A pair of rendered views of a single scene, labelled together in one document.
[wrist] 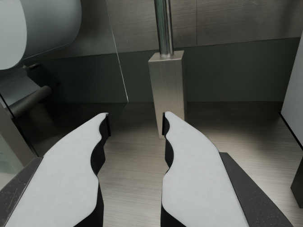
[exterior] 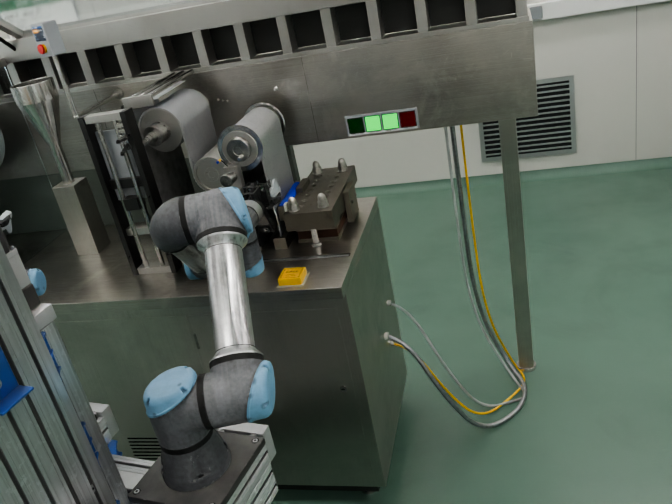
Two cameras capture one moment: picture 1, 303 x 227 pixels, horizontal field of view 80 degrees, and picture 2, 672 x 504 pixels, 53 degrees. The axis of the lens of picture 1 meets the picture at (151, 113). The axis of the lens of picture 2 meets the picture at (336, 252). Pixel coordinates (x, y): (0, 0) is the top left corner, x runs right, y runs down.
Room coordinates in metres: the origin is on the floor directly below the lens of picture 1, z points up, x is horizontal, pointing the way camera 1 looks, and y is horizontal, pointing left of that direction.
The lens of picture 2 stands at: (-1.88, -0.90, 1.82)
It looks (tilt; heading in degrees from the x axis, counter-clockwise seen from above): 25 degrees down; 359
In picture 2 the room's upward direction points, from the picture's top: 12 degrees counter-clockwise
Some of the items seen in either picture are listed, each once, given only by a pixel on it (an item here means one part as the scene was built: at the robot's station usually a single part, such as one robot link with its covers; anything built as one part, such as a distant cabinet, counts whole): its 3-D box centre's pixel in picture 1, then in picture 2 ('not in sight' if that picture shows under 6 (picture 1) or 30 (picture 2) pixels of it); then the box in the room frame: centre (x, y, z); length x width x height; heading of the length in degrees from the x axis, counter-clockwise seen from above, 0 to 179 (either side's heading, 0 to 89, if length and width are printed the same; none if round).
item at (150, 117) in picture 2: not in sight; (177, 119); (0.39, -0.52, 1.34); 0.25 x 0.14 x 0.14; 162
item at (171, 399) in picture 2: not in sight; (179, 405); (-0.70, -0.54, 0.98); 0.13 x 0.12 x 0.14; 88
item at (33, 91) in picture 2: not in sight; (34, 91); (0.52, -0.07, 1.50); 0.14 x 0.14 x 0.06
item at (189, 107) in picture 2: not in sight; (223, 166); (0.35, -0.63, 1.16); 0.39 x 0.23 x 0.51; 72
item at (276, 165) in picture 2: not in sight; (278, 173); (0.29, -0.81, 1.11); 0.23 x 0.01 x 0.18; 162
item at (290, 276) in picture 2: not in sight; (292, 276); (-0.08, -0.80, 0.91); 0.07 x 0.07 x 0.02; 72
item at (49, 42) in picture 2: not in sight; (46, 39); (0.39, -0.20, 1.66); 0.07 x 0.07 x 0.10; 49
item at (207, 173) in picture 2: not in sight; (225, 161); (0.35, -0.64, 1.18); 0.26 x 0.12 x 0.12; 162
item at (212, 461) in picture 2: not in sight; (191, 448); (-0.70, -0.53, 0.87); 0.15 x 0.15 x 0.10
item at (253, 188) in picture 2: not in sight; (256, 200); (0.06, -0.74, 1.12); 0.12 x 0.08 x 0.09; 162
